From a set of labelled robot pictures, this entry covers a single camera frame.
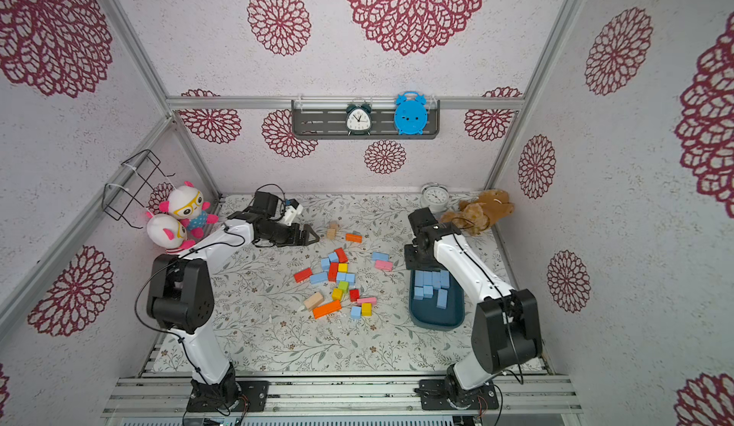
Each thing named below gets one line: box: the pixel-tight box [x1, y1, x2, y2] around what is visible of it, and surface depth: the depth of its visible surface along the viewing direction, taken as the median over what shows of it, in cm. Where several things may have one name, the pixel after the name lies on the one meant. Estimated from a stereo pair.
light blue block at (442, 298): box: [436, 288, 449, 310], surface depth 92 cm
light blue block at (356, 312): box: [349, 305, 362, 320], surface depth 89 cm
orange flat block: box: [345, 233, 363, 244], surface depth 109 cm
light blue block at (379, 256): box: [371, 251, 389, 262], surface depth 105 cm
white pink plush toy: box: [146, 212, 195, 256], surface depth 86 cm
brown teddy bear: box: [441, 189, 515, 236], surface depth 105 cm
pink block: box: [374, 259, 393, 272], surface depth 102 cm
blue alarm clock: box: [393, 90, 429, 135], surface depth 91 cm
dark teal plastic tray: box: [409, 269, 466, 332], surface depth 89 cm
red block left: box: [294, 267, 314, 284], surface depth 99 cm
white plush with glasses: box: [158, 181, 219, 239], surface depth 96 cm
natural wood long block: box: [303, 292, 324, 312], surface depth 91 cm
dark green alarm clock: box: [345, 103, 373, 136], surface depth 92 cm
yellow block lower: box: [361, 302, 374, 318], surface depth 89 cm
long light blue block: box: [414, 269, 424, 287], surface depth 97 cm
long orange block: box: [312, 299, 343, 320], surface depth 91 cm
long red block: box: [334, 246, 348, 264], surface depth 102 cm
